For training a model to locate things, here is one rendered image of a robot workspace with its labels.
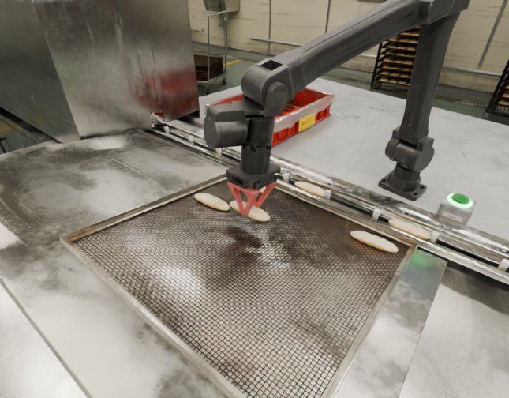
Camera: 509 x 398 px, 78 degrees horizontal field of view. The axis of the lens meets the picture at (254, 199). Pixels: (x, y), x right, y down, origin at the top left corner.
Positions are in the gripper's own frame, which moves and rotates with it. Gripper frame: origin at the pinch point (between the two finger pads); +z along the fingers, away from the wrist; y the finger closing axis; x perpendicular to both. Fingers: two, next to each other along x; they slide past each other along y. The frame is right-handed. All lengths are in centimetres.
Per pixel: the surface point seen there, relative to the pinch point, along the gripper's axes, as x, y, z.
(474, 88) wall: 5, -477, 12
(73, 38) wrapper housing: -70, -3, -25
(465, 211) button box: 37, -39, 1
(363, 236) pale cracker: 20.8, -13.2, 3.3
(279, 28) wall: -308, -474, -31
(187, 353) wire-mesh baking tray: 13.6, 29.8, 2.8
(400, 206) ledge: 22.8, -36.2, 4.4
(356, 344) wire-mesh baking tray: 29.6, 13.1, 3.8
